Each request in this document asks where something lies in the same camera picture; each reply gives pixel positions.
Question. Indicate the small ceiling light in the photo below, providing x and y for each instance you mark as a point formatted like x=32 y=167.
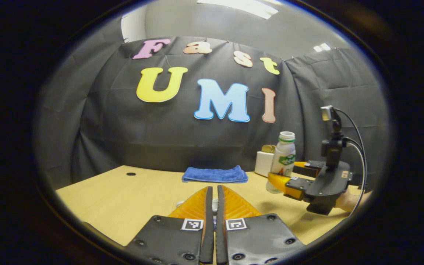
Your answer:
x=321 y=47

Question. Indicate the long ceiling light panel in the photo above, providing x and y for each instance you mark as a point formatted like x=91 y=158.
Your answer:
x=241 y=6

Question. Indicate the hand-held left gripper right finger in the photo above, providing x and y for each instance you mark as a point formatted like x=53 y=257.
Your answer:
x=220 y=235

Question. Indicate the blue folded towel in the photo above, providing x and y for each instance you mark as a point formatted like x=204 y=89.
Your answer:
x=215 y=175

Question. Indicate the white water bottle green label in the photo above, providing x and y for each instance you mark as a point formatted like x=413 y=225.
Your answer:
x=283 y=154

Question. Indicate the white toaster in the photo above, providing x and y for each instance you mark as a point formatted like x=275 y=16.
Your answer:
x=263 y=163

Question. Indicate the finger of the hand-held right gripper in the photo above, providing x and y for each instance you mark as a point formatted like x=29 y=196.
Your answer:
x=313 y=167
x=296 y=184

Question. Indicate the black backdrop cloth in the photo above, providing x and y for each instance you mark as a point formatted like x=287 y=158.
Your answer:
x=160 y=136

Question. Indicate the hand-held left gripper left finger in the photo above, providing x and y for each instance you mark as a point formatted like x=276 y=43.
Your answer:
x=207 y=235

